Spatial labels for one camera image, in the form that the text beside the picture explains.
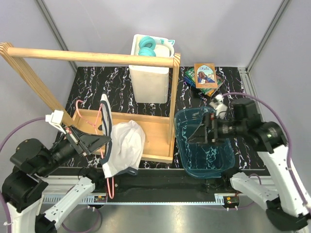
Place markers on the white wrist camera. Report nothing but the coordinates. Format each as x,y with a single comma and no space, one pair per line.
217,103
55,120

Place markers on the blue transparent plastic bin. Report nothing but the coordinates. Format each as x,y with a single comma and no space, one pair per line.
200,161

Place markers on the wooden clothes rack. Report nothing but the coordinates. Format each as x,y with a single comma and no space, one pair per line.
159,131

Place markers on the black marbled table mat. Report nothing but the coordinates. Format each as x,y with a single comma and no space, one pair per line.
90,82

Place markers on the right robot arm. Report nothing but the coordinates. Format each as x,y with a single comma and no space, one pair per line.
288,207

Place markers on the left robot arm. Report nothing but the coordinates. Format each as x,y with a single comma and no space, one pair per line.
22,190

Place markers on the orange Othello book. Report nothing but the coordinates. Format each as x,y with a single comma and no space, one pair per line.
205,75

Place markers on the pink wire hanger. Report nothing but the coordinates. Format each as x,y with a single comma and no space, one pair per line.
110,190

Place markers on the teal headphones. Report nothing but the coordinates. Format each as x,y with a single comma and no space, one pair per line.
147,45

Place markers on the white storage box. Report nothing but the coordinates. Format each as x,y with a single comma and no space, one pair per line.
150,84

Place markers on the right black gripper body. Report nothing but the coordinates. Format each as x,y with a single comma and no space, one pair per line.
211,120

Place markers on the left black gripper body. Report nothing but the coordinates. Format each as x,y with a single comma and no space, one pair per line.
68,132

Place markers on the green book stack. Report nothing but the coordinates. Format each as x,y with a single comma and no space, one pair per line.
189,78

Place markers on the white tank top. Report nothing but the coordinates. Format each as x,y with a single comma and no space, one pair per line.
124,152

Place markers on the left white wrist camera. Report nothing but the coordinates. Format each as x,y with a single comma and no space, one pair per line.
55,120

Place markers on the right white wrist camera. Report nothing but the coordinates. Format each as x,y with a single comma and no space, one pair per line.
217,103

